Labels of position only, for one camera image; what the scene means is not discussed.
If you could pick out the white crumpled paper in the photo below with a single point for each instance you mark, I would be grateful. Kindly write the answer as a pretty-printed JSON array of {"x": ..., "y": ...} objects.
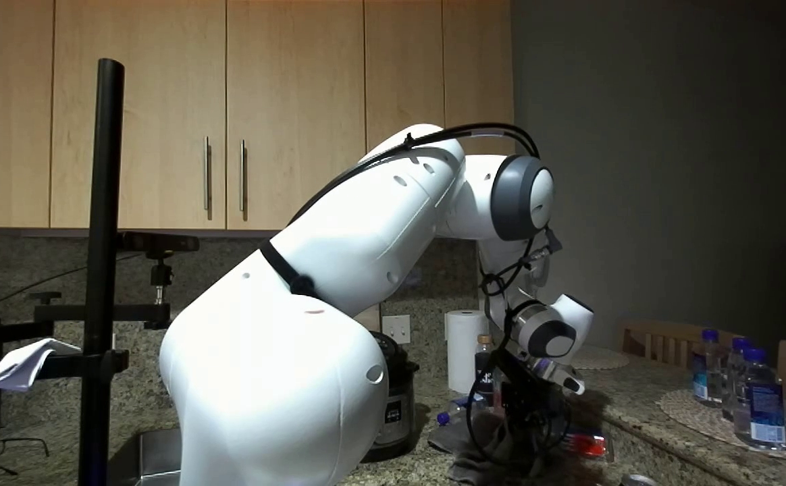
[{"x": 27, "y": 359}]

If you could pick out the blue cap water bottle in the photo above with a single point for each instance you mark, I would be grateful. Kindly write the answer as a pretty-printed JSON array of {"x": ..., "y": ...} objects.
[
  {"x": 765, "y": 407},
  {"x": 738, "y": 382},
  {"x": 707, "y": 367}
]

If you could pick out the black rice cooker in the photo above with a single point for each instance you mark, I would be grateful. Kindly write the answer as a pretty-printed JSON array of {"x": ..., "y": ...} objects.
[{"x": 399, "y": 394}]

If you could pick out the black vertical pole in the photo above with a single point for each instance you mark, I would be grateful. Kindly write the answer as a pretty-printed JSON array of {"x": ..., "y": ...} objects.
[{"x": 100, "y": 272}]

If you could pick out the clear plastic bottle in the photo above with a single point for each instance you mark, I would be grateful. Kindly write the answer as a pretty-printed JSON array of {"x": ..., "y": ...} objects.
[{"x": 451, "y": 425}]

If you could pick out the metal sink basin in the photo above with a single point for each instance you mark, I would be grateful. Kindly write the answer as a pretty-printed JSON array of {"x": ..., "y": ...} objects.
[{"x": 153, "y": 454}]

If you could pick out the wall power outlet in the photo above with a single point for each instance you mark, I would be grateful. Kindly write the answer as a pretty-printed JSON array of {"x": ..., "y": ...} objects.
[{"x": 399, "y": 327}]

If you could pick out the silver black drink can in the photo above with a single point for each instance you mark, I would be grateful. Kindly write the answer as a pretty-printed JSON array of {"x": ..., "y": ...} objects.
[{"x": 635, "y": 481}]

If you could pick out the black clamp mount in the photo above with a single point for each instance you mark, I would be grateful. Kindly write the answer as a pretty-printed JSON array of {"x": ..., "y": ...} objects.
[{"x": 161, "y": 272}]

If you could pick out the grey cloth towel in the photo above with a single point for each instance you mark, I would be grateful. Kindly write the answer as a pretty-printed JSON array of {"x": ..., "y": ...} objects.
[{"x": 518, "y": 467}]

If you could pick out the light wood cabinet door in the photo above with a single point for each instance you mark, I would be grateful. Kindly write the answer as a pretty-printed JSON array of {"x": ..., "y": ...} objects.
[
  {"x": 3, "y": 108},
  {"x": 292, "y": 89},
  {"x": 157, "y": 89},
  {"x": 404, "y": 64},
  {"x": 476, "y": 64}
]

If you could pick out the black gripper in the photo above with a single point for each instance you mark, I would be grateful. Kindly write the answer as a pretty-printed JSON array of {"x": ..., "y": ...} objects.
[{"x": 524, "y": 394}]

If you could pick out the red shiny packet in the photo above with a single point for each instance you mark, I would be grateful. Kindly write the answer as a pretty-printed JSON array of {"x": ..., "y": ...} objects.
[{"x": 592, "y": 446}]

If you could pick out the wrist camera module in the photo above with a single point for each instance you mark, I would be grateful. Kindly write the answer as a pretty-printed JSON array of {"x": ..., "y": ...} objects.
[{"x": 561, "y": 376}]

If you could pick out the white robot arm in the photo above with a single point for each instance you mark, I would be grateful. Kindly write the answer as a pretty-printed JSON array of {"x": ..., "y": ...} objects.
[{"x": 319, "y": 272}]

